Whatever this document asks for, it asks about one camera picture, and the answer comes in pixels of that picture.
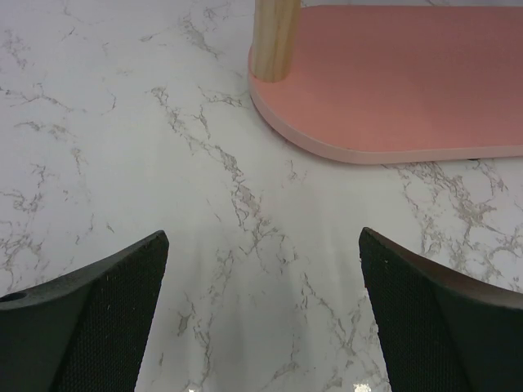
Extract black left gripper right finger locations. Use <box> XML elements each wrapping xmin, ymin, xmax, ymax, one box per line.
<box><xmin>359</xmin><ymin>228</ymin><xmax>522</xmax><ymax>391</ymax></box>

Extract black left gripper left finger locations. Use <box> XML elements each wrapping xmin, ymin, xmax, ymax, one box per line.
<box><xmin>1</xmin><ymin>231</ymin><xmax>169</xmax><ymax>391</ymax></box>

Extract pink three-tier wooden shelf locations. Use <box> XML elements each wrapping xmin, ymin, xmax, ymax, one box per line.
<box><xmin>248</xmin><ymin>1</ymin><xmax>522</xmax><ymax>164</ymax></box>

